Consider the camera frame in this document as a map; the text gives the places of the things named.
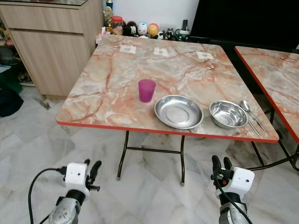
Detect steel fork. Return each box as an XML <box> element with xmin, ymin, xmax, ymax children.
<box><xmin>247</xmin><ymin>118</ymin><xmax>262</xmax><ymax>138</ymax></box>

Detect steel bowl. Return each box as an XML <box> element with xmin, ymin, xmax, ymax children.
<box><xmin>209</xmin><ymin>100</ymin><xmax>249</xmax><ymax>130</ymax></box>

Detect steel spoon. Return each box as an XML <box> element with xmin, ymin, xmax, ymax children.
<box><xmin>240</xmin><ymin>100</ymin><xmax>271</xmax><ymax>136</ymax></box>

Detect shallow steel plate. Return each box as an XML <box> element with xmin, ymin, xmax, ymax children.
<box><xmin>154</xmin><ymin>95</ymin><xmax>204</xmax><ymax>130</ymax></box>

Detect purple plastic cup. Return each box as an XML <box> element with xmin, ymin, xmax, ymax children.
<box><xmin>138</xmin><ymin>79</ymin><xmax>157</xmax><ymax>103</ymax></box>

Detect black bag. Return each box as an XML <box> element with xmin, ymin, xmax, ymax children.
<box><xmin>0</xmin><ymin>88</ymin><xmax>24</xmax><ymax>118</ymax></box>

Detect bare marble folding table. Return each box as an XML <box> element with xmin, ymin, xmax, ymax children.
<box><xmin>234</xmin><ymin>46</ymin><xmax>299</xmax><ymax>173</ymax></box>

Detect white paper tag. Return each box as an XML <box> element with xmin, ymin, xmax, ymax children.
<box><xmin>120</xmin><ymin>45</ymin><xmax>137</xmax><ymax>54</ymax></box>
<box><xmin>197</xmin><ymin>51</ymin><xmax>214</xmax><ymax>61</ymax></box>
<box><xmin>154</xmin><ymin>48</ymin><xmax>170</xmax><ymax>57</ymax></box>

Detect light wooden cabinet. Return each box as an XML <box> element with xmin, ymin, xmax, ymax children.
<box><xmin>0</xmin><ymin>0</ymin><xmax>105</xmax><ymax>99</ymax></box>

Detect pink white packet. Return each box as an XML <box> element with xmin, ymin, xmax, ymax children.
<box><xmin>95</xmin><ymin>27</ymin><xmax>109</xmax><ymax>45</ymax></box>

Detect dark green mug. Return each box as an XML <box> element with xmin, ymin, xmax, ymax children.
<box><xmin>175</xmin><ymin>29</ymin><xmax>190</xmax><ymax>42</ymax></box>

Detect small cat figurines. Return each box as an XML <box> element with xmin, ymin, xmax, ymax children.
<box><xmin>160</xmin><ymin>29</ymin><xmax>175</xmax><ymax>41</ymax></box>

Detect black round figurine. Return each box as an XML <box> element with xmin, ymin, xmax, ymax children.
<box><xmin>126</xmin><ymin>21</ymin><xmax>139</xmax><ymax>37</ymax></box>

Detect glass jar with red lid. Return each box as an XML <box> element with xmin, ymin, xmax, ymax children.
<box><xmin>111</xmin><ymin>16</ymin><xmax>125</xmax><ymax>35</ymax></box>

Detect white egg figurine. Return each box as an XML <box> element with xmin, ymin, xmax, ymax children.
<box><xmin>138</xmin><ymin>22</ymin><xmax>149</xmax><ymax>37</ymax></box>

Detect black television screen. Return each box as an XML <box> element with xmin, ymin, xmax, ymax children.
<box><xmin>189</xmin><ymin>0</ymin><xmax>299</xmax><ymax>53</ymax></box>

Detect yellow orange figurine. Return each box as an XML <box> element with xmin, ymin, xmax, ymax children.
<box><xmin>147</xmin><ymin>23</ymin><xmax>159</xmax><ymax>39</ymax></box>

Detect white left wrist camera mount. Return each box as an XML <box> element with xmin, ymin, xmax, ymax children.
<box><xmin>65</xmin><ymin>162</ymin><xmax>90</xmax><ymax>192</ymax></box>

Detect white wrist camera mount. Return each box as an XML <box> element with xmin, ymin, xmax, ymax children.
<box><xmin>231</xmin><ymin>167</ymin><xmax>256</xmax><ymax>195</ymax></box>
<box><xmin>65</xmin><ymin>162</ymin><xmax>90</xmax><ymax>192</ymax></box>

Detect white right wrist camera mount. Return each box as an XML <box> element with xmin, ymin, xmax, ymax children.
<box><xmin>231</xmin><ymin>167</ymin><xmax>256</xmax><ymax>195</ymax></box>

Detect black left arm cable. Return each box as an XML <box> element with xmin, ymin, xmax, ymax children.
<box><xmin>28</xmin><ymin>168</ymin><xmax>69</xmax><ymax>224</ymax></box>

